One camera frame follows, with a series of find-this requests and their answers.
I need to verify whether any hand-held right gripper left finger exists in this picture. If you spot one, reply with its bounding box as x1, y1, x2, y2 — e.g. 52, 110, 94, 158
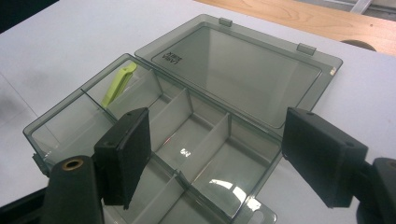
40, 106, 153, 224

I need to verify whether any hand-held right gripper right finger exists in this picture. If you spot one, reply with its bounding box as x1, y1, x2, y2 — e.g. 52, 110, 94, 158
281, 106, 396, 224

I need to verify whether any yellow-green plastic clip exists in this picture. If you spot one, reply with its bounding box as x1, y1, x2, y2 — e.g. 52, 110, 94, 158
100, 61, 138, 108

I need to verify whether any black curtain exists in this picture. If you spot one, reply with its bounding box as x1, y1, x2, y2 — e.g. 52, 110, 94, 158
0, 0, 60, 35

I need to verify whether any white metal desk frame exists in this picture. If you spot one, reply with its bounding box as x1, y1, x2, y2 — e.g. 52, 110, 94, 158
348, 0, 375, 15

